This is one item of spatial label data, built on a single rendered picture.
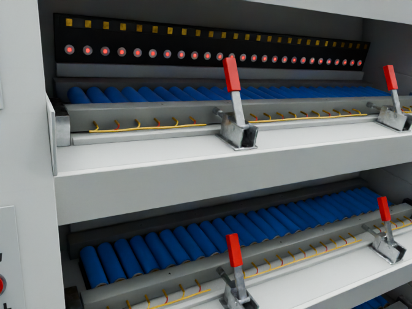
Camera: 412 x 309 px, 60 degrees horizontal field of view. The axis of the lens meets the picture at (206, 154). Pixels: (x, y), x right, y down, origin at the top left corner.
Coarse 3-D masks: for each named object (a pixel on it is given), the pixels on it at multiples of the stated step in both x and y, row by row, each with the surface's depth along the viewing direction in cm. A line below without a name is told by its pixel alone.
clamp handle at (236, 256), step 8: (232, 240) 39; (232, 248) 39; (232, 256) 39; (240, 256) 39; (232, 264) 39; (240, 264) 39; (240, 272) 39; (240, 280) 39; (240, 288) 38; (240, 296) 38
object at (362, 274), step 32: (256, 192) 58; (384, 192) 69; (96, 224) 45; (64, 256) 43; (288, 256) 49; (320, 256) 50; (352, 256) 51; (64, 288) 36; (192, 288) 42; (224, 288) 42; (256, 288) 43; (288, 288) 44; (320, 288) 44; (352, 288) 45; (384, 288) 51
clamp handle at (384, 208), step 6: (378, 198) 52; (384, 198) 52; (378, 204) 52; (384, 204) 52; (384, 210) 52; (384, 216) 52; (390, 216) 52; (384, 222) 52; (390, 228) 52; (390, 234) 52; (384, 240) 53; (390, 240) 51
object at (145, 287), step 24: (360, 216) 57; (408, 216) 62; (288, 240) 49; (312, 240) 50; (336, 240) 54; (360, 240) 54; (192, 264) 42; (216, 264) 42; (288, 264) 46; (96, 288) 37; (120, 288) 37; (144, 288) 38; (168, 288) 40
